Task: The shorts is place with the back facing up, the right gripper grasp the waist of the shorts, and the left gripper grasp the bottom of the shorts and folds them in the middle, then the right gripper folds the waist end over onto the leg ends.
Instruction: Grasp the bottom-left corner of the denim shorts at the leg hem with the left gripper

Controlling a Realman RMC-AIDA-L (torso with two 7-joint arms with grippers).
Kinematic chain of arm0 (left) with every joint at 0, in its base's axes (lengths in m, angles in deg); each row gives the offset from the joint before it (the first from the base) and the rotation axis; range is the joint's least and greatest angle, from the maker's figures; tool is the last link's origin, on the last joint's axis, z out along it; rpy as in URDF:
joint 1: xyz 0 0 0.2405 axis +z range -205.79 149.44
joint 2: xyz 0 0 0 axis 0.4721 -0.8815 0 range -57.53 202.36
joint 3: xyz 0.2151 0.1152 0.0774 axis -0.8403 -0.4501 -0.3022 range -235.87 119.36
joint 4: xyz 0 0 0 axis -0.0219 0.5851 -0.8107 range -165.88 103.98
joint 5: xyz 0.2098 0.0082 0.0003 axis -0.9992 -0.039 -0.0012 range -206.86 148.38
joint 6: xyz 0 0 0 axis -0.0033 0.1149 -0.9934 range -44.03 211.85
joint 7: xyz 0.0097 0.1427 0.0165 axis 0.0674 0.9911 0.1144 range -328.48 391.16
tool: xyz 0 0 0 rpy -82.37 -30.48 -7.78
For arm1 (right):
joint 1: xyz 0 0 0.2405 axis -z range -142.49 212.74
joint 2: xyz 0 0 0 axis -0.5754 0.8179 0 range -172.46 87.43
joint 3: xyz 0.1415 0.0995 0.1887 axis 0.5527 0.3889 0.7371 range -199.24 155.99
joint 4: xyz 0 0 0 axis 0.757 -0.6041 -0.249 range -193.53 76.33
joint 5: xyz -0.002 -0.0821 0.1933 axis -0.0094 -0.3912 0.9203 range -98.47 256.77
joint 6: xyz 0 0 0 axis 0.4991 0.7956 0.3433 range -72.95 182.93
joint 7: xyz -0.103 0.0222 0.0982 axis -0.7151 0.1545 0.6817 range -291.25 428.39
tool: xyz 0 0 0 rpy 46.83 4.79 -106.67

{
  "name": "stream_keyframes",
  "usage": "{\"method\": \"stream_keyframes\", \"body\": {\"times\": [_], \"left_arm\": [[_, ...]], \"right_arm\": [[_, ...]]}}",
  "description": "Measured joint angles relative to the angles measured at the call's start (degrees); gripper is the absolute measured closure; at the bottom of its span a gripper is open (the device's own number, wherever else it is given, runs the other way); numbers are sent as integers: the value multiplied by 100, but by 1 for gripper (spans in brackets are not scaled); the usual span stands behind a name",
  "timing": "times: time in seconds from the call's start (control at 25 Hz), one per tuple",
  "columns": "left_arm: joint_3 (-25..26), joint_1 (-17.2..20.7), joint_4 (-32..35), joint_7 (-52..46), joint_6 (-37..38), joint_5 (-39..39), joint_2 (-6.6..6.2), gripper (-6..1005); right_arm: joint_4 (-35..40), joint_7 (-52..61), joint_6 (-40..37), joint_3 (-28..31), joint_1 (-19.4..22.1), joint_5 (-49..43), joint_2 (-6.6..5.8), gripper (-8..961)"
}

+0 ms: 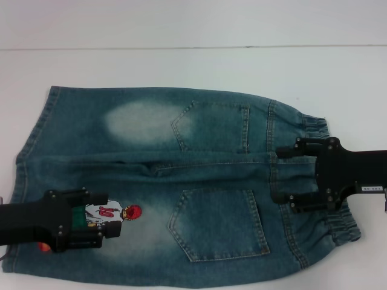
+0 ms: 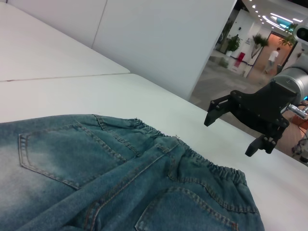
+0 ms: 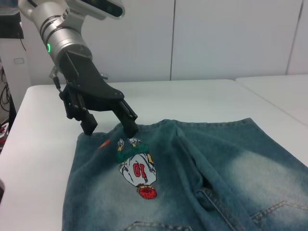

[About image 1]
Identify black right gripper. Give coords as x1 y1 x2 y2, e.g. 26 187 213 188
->
271 137 387 216

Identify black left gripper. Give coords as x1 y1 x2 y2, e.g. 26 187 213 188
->
0 187 122 253

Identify blue denim shorts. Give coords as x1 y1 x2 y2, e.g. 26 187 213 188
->
1 85 363 277

